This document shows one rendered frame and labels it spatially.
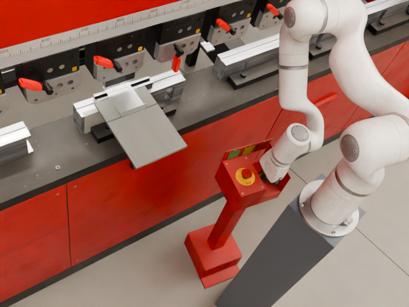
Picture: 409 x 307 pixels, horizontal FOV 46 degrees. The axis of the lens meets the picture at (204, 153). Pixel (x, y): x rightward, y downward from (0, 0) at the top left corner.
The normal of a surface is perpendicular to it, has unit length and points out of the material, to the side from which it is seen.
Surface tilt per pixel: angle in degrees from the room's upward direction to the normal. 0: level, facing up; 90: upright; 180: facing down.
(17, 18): 90
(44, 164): 0
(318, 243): 90
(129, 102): 0
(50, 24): 90
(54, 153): 0
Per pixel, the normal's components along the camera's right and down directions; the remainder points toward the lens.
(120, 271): 0.20, -0.55
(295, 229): -0.69, 0.51
